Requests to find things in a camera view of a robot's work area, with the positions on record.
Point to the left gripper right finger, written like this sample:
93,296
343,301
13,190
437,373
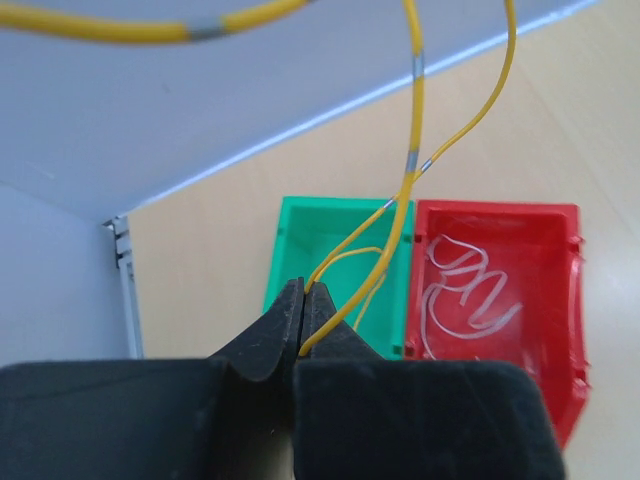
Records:
359,416

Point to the aluminium frame rail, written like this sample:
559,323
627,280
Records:
119,226

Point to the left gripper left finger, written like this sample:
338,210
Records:
198,418

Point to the red bin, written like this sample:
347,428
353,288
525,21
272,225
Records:
503,281

